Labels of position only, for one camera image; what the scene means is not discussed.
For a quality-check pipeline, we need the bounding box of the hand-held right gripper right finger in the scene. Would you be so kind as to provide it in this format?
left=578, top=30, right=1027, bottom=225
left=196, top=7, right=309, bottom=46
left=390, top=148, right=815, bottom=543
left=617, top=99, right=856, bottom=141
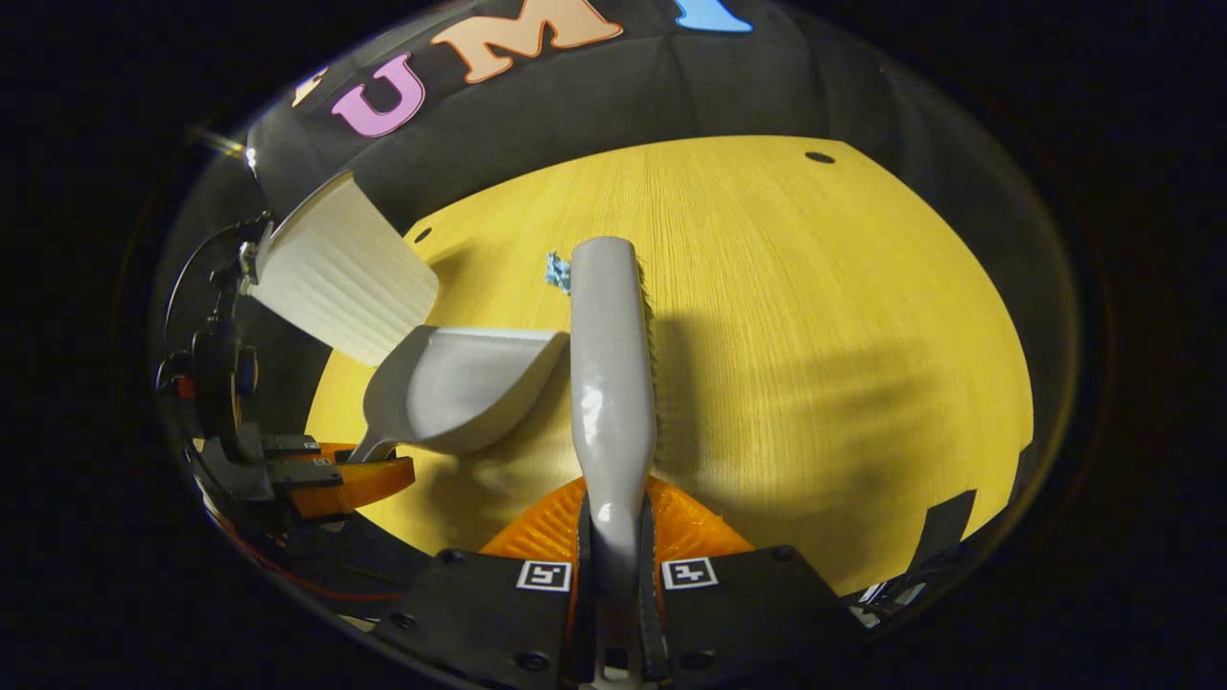
left=637, top=476, right=868, bottom=686

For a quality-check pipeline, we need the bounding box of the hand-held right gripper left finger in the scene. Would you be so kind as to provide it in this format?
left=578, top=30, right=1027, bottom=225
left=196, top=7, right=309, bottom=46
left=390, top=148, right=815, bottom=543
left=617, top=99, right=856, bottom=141
left=369, top=476, right=595, bottom=690

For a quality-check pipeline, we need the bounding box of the grey dustpan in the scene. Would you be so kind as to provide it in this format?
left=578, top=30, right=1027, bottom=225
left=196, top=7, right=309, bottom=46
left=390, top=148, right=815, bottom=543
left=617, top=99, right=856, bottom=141
left=347, top=324, right=570, bottom=466

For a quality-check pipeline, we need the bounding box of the white ribbed garbage bin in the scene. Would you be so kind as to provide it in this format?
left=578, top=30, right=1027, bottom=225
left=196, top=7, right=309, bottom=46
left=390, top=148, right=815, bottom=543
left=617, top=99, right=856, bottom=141
left=247, top=171, right=440, bottom=368

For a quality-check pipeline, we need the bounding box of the small grey broom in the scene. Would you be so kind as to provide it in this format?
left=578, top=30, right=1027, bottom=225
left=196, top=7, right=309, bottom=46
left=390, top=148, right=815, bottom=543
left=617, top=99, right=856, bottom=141
left=569, top=236, right=662, bottom=686

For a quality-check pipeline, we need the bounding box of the metal table clamp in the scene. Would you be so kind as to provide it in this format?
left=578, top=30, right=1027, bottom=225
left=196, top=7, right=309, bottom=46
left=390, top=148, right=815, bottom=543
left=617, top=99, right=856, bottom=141
left=848, top=575, right=926, bottom=629

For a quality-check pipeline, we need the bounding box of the black tape strip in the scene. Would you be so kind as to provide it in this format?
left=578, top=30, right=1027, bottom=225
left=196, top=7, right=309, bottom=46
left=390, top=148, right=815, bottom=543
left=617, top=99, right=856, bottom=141
left=906, top=489, right=977, bottom=576

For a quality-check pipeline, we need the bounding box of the black backdrop cloth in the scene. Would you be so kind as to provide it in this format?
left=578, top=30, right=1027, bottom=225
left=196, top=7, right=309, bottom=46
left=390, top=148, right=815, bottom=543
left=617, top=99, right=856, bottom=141
left=153, top=0, right=1079, bottom=614

